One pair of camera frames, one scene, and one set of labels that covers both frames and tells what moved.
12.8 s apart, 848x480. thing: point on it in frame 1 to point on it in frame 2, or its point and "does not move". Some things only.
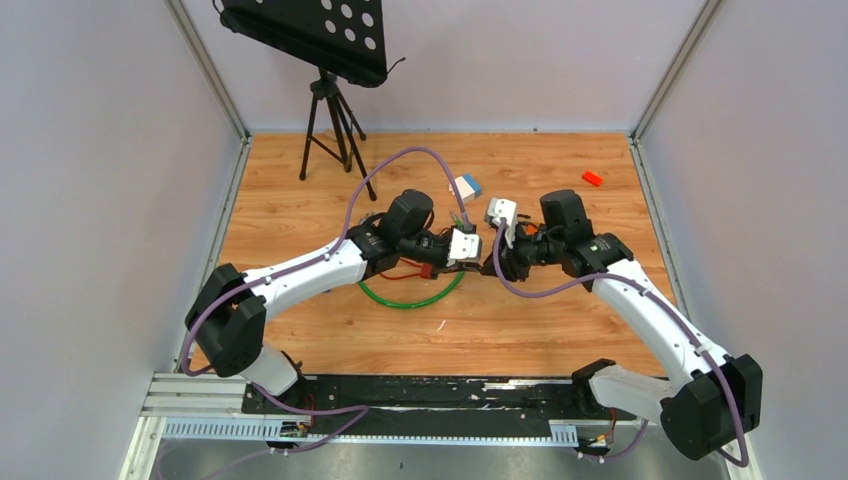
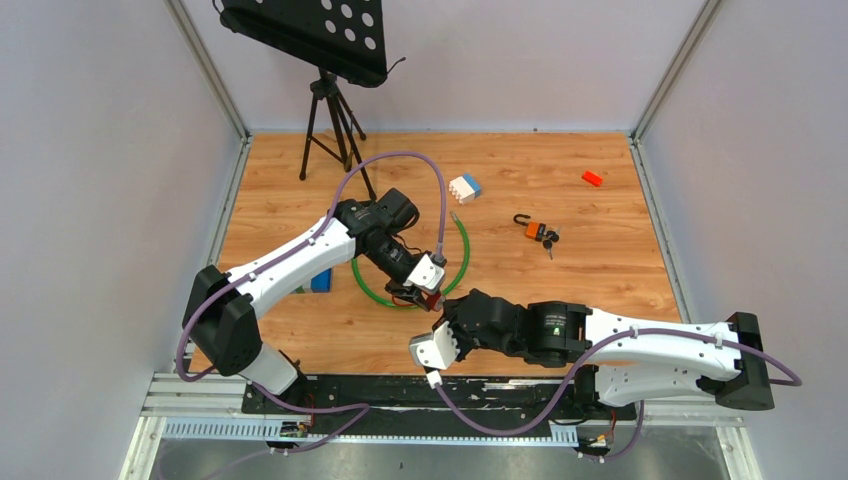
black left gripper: x=458 y=268 to x=407 y=293
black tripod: x=329 y=128 does not move
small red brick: x=592 y=178 does not move
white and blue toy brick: x=468 y=187 does not move
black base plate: x=428 y=398 does not move
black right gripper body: x=530 y=250 to x=467 y=342
